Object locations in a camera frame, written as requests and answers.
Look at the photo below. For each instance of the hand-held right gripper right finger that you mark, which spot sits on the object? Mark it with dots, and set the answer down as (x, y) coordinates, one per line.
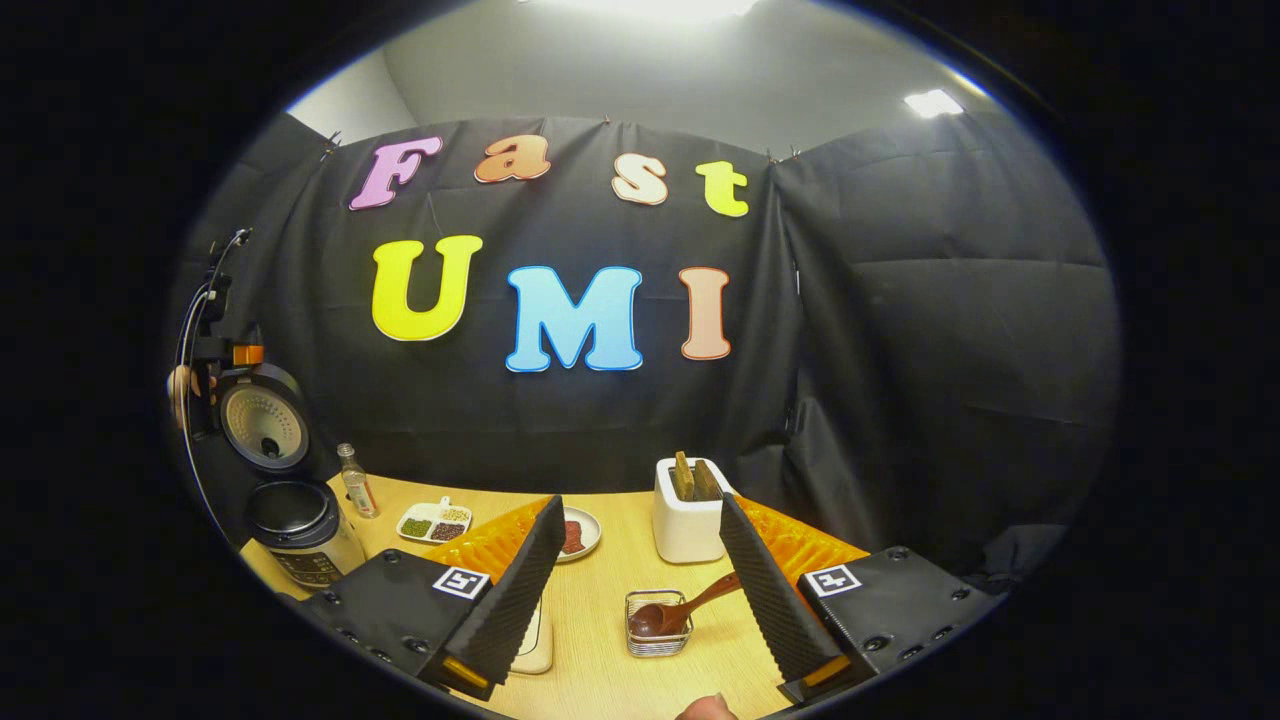
(765, 590)

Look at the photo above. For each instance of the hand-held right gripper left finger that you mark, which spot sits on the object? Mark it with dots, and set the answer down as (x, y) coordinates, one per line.
(515, 590)

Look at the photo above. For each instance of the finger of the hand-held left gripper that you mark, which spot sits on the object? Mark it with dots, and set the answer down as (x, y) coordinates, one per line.
(247, 355)

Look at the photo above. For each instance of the brown wooden spoon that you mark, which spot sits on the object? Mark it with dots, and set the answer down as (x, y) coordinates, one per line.
(660, 618)

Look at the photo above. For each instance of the dark grey rice cooker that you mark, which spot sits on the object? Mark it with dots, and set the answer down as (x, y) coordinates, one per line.
(300, 545)

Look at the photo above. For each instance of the red meat piece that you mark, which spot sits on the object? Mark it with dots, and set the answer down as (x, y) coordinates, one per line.
(573, 538)

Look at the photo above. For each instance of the white round plate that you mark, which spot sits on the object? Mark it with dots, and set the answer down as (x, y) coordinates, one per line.
(592, 535)

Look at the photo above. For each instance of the white toaster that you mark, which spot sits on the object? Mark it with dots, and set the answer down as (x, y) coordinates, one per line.
(685, 530)

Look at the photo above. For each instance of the white divided bean dish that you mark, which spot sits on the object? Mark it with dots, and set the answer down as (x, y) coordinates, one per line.
(433, 523)

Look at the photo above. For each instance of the brown toast slice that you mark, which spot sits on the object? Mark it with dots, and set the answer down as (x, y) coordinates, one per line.
(684, 477)
(707, 482)

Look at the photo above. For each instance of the small glass bottle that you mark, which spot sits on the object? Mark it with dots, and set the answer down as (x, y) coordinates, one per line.
(358, 490)

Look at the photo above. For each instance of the small ceiling light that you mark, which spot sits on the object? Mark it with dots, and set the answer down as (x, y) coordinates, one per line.
(933, 102)

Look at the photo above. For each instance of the large ceiling light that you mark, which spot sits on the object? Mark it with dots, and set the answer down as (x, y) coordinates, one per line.
(650, 6)

